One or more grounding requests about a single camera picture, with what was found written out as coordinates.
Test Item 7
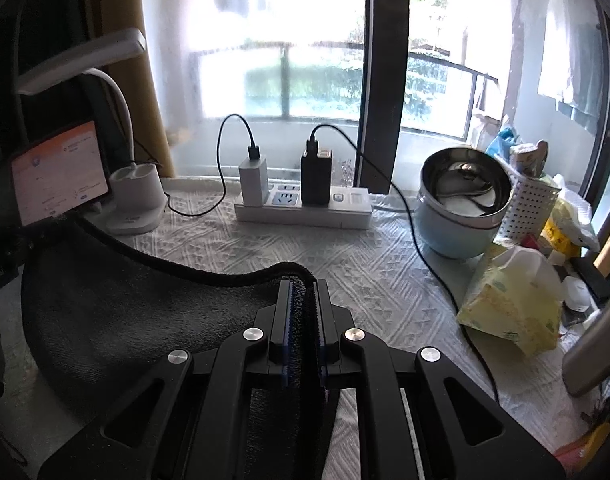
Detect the white charger adapter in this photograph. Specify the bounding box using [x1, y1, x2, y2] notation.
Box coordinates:
[239, 145, 269, 207]

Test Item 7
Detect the white power strip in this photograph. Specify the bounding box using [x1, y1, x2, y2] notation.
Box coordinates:
[233, 184, 372, 230]

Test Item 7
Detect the light blue steel bowl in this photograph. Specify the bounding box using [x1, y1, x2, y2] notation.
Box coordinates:
[414, 148, 513, 260]

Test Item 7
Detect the yellow tissue pack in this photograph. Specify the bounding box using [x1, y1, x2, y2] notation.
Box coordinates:
[457, 244, 564, 356]

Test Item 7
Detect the white desk lamp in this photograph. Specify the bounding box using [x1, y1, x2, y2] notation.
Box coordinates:
[15, 27, 167, 235]

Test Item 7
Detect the black lamp cable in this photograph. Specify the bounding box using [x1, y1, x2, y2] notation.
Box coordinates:
[132, 136, 162, 168]

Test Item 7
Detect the white textured tablecloth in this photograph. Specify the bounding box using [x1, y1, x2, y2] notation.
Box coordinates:
[0, 179, 598, 479]

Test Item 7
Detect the yellow snack packet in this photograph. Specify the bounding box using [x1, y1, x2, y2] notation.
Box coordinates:
[541, 218, 582, 259]

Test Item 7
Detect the tablet with lit screen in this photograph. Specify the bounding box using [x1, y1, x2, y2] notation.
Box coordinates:
[11, 122, 108, 226]

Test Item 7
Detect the black charger adapter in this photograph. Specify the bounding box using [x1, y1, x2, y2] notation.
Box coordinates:
[300, 139, 333, 207]

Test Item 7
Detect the dark window frame post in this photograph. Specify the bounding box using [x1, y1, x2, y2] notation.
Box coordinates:
[354, 0, 410, 194]

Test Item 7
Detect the purple and grey towel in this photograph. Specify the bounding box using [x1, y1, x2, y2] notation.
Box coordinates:
[21, 219, 331, 479]

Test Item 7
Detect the white perforated basket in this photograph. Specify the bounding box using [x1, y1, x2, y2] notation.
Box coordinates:
[498, 166, 560, 244]

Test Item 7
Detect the black cable on white charger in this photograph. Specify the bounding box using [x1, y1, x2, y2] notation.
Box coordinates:
[164, 112, 260, 218]

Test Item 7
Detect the yellow curtain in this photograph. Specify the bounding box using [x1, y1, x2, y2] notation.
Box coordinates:
[100, 0, 175, 177]

